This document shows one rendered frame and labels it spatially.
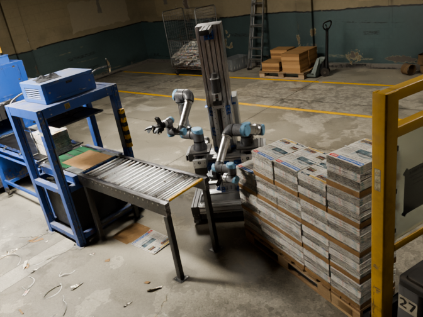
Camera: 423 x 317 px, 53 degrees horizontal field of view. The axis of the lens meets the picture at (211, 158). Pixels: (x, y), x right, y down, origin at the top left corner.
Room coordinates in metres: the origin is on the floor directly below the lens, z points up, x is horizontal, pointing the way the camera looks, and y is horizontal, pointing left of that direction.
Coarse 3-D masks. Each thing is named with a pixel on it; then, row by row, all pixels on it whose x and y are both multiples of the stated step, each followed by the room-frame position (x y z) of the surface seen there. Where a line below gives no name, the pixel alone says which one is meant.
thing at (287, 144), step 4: (280, 140) 3.42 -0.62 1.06; (284, 140) 3.41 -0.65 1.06; (288, 140) 3.39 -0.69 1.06; (292, 140) 3.38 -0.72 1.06; (276, 144) 3.36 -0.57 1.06; (280, 144) 3.35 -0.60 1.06; (284, 144) 3.33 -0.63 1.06; (288, 144) 3.31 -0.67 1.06; (292, 144) 3.30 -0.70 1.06; (296, 144) 3.29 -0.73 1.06; (300, 144) 3.28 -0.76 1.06; (288, 148) 3.23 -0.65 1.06; (292, 148) 3.22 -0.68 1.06; (296, 148) 3.20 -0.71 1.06; (300, 148) 3.19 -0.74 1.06
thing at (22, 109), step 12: (96, 84) 4.70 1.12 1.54; (108, 84) 4.59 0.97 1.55; (72, 96) 4.30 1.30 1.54; (84, 96) 4.28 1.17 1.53; (96, 96) 4.38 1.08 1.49; (12, 108) 4.26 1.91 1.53; (24, 108) 4.11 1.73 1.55; (36, 108) 4.03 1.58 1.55; (48, 108) 3.99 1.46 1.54; (60, 108) 4.08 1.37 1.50; (72, 108) 4.16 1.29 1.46
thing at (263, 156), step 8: (256, 152) 3.25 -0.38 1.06; (264, 152) 3.22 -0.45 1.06; (272, 152) 3.20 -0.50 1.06; (280, 152) 3.18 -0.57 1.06; (256, 160) 3.26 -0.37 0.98; (264, 160) 3.14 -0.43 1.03; (272, 160) 3.06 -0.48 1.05; (256, 168) 3.28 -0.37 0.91; (264, 168) 3.16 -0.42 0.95; (272, 168) 3.06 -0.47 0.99; (272, 176) 3.08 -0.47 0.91
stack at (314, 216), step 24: (240, 168) 3.49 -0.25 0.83; (240, 192) 3.54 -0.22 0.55; (264, 192) 3.19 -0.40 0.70; (288, 192) 2.91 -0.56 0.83; (264, 216) 3.23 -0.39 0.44; (288, 216) 2.92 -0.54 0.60; (312, 216) 2.68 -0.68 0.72; (288, 240) 2.95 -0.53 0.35; (312, 240) 2.69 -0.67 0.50; (288, 264) 2.99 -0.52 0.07; (312, 264) 2.70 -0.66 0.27; (312, 288) 2.71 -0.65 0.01
